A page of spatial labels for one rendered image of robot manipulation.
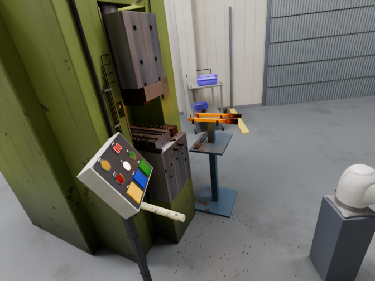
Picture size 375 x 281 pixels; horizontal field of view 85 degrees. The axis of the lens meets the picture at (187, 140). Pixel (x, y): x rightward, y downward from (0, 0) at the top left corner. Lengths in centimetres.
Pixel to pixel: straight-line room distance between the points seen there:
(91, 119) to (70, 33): 42
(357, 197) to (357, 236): 28
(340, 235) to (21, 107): 201
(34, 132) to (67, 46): 64
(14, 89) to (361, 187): 197
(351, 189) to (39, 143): 186
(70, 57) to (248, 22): 409
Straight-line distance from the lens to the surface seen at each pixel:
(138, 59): 131
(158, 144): 148
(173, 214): 135
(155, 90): 143
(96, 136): 127
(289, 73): 521
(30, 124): 158
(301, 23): 518
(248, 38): 488
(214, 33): 476
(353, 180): 143
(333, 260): 177
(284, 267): 194
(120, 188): 93
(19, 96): 155
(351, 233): 161
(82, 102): 123
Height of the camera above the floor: 159
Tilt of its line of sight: 26 degrees down
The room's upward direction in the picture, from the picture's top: 7 degrees counter-clockwise
